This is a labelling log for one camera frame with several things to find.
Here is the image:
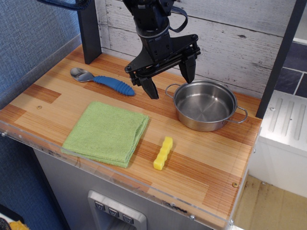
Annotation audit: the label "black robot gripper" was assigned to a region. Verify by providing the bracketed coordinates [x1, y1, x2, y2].
[125, 27, 200, 99]

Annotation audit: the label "yellow toy french fry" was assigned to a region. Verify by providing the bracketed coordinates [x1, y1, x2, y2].
[153, 137, 173, 170]

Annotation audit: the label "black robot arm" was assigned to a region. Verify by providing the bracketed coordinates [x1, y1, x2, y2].
[124, 0, 201, 99]

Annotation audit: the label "green folded cloth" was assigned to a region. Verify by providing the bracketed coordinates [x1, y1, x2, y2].
[62, 102, 149, 168]

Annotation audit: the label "small stainless steel pot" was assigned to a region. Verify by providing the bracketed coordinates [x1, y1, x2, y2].
[165, 80, 248, 132]

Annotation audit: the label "white ribbed appliance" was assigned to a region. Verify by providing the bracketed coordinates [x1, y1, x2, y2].
[248, 91, 307, 196]

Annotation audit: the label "silver toy fridge dispenser panel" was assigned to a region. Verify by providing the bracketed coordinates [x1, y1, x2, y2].
[88, 190, 147, 230]

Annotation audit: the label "yellow object bottom left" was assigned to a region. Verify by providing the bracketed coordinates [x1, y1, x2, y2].
[9, 221, 30, 230]

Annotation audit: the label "black cable loop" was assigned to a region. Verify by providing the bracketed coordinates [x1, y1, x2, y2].
[169, 6, 189, 33]

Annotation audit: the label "blue handled metal spoon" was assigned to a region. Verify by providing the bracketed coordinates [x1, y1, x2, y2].
[70, 68, 135, 96]

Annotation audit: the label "dark grey left post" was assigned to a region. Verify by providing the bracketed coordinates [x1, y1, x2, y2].
[77, 0, 102, 64]

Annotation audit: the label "dark grey post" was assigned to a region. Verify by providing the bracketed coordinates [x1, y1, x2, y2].
[77, 0, 102, 64]
[256, 0, 307, 118]

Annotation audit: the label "dark grey right post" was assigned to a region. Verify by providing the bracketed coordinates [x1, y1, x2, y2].
[256, 0, 307, 118]

